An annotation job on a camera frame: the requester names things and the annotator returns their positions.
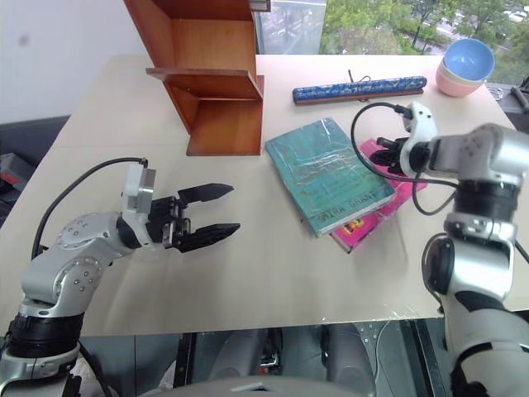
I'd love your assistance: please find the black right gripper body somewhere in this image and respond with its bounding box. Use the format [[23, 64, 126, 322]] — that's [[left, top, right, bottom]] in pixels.
[[384, 139, 409, 178]]

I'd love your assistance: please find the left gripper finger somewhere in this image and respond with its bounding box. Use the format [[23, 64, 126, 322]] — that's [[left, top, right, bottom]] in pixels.
[[176, 182, 236, 205], [174, 222, 242, 255]]

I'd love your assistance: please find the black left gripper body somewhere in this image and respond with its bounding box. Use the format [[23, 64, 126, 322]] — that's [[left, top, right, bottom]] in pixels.
[[146, 194, 193, 253]]

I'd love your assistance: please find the teal book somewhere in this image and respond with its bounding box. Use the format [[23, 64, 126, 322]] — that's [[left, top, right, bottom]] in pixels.
[[264, 117, 398, 239]]

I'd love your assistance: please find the pink book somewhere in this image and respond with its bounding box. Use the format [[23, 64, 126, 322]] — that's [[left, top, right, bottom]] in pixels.
[[329, 137, 429, 255]]

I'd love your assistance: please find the wooden bookshelf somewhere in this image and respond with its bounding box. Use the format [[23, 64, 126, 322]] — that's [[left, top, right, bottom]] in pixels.
[[123, 0, 266, 158]]

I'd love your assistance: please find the blue patterned scroll box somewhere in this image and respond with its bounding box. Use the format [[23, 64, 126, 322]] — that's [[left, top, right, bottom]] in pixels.
[[292, 74, 429, 108]]

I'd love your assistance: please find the pink bowl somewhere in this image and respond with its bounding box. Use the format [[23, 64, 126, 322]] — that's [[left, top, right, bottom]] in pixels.
[[435, 65, 488, 98]]

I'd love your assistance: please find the pale green bowl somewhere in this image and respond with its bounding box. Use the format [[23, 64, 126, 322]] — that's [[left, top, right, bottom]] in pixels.
[[437, 57, 489, 86]]

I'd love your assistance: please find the blue bowl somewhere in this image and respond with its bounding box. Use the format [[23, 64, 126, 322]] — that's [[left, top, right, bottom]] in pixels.
[[441, 38, 496, 83]]

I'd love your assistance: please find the black box with red label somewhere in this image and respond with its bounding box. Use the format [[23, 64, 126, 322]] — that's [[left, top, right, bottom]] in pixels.
[[0, 152, 39, 217]]

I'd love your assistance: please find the grey robot torso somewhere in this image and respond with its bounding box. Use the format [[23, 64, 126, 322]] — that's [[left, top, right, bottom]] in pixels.
[[164, 371, 374, 397]]

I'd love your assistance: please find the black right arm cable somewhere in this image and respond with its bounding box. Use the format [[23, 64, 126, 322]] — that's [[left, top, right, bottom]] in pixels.
[[350, 101, 460, 217]]

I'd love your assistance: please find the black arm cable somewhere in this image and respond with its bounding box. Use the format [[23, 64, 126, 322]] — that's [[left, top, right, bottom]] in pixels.
[[31, 155, 149, 260], [350, 101, 460, 217]]

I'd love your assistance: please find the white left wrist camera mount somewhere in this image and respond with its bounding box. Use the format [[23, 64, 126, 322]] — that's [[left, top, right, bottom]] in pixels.
[[121, 163, 160, 251]]

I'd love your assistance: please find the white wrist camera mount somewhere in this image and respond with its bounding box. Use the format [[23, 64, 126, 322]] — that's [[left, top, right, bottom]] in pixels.
[[121, 163, 160, 251], [398, 101, 440, 178]]

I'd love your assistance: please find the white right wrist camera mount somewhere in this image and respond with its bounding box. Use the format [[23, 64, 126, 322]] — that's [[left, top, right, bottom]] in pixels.
[[398, 101, 440, 178]]

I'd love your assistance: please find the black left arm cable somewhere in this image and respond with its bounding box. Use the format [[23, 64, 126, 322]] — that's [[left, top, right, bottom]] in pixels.
[[31, 155, 149, 260]]

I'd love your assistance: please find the black table frame bar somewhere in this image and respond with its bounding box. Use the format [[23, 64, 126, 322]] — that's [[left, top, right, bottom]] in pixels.
[[174, 331, 198, 390], [408, 318, 450, 397]]

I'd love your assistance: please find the black device with strap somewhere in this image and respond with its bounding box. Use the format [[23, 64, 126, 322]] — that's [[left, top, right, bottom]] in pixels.
[[501, 74, 529, 113]]

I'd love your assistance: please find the dark window frame post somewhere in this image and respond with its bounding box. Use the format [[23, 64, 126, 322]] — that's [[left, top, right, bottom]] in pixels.
[[249, 0, 273, 55]]

